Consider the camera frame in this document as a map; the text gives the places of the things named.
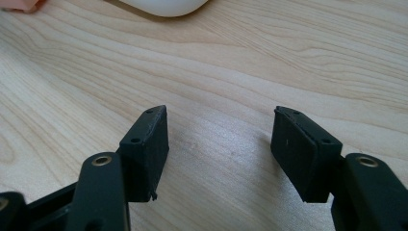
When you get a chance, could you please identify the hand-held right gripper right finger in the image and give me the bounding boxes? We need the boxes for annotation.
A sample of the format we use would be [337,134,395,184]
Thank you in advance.
[269,105,344,204]

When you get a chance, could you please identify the white plastic bin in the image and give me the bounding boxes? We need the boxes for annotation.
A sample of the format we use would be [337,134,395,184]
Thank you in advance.
[119,0,210,18]

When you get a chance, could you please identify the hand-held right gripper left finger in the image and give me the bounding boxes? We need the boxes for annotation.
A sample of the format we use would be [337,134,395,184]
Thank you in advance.
[116,104,170,203]

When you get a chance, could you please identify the salmon toy block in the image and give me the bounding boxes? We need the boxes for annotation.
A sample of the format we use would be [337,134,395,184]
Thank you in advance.
[0,0,46,14]

